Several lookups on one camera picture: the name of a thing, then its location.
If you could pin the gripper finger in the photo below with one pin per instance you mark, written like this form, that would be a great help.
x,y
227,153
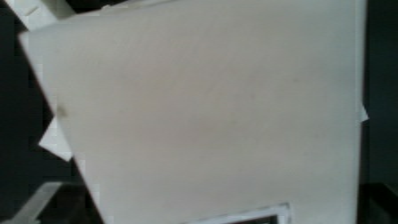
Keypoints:
x,y
381,204

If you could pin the white cabinet top block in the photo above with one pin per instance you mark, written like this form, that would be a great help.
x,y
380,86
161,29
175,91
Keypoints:
x,y
205,90

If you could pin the white cabinet body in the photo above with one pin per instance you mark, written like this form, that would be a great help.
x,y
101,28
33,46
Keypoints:
x,y
54,142

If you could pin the white U-shaped fence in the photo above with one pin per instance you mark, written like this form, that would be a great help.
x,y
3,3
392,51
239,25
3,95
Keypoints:
x,y
37,204

